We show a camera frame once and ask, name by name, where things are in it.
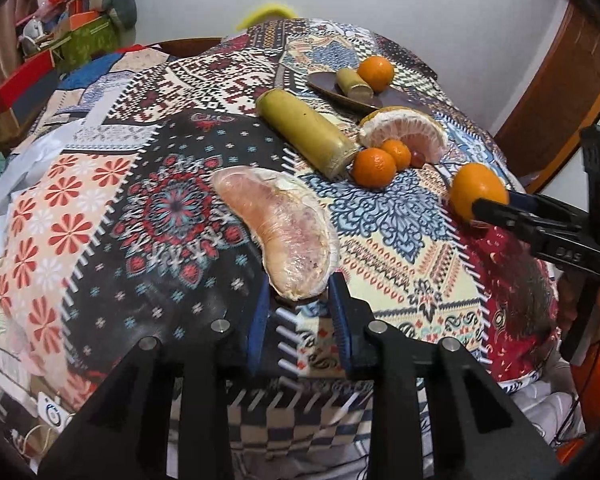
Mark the peeled pomelo segment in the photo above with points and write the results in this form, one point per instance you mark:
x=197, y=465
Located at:
x=299, y=244

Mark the pomelo wedge with rind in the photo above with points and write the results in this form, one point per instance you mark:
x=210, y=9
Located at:
x=416, y=130

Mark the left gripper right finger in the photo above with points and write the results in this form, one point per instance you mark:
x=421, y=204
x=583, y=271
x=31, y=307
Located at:
x=477, y=430

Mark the small mandarin orange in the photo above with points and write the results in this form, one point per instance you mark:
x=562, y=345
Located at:
x=400, y=153

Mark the dark oval plate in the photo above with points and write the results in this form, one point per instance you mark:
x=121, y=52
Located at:
x=326, y=84

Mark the red flat box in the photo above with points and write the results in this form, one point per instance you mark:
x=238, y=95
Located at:
x=24, y=77

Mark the short yellow sugarcane piece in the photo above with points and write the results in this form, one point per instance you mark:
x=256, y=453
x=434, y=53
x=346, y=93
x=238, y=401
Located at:
x=353, y=86

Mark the patchwork patterned quilt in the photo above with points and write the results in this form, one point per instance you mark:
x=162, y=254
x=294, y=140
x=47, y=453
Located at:
x=174, y=190

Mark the dark red grape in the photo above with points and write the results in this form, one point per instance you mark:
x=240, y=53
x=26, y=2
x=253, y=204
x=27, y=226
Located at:
x=418, y=160

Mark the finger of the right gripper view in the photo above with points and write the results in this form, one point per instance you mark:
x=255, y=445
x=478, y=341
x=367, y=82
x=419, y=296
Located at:
x=553, y=230

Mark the small orange fruit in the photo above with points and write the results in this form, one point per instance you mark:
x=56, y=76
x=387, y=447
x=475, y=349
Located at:
x=377, y=72

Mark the mandarin orange near cane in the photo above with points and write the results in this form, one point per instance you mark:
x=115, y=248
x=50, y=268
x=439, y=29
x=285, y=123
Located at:
x=373, y=168

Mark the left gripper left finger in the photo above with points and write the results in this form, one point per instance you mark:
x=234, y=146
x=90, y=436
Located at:
x=122, y=430

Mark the wooden door frame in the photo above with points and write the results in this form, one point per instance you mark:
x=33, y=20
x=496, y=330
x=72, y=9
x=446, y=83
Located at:
x=543, y=130

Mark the long yellow sugarcane piece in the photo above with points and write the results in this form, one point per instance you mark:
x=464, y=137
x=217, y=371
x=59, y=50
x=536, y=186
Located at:
x=314, y=137

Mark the yellow fuzzy headboard item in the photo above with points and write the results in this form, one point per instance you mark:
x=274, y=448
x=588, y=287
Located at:
x=269, y=11

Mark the green storage box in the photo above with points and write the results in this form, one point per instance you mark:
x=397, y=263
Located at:
x=84, y=44

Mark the large orange with sticker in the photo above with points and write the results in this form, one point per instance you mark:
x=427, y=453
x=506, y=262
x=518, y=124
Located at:
x=473, y=182

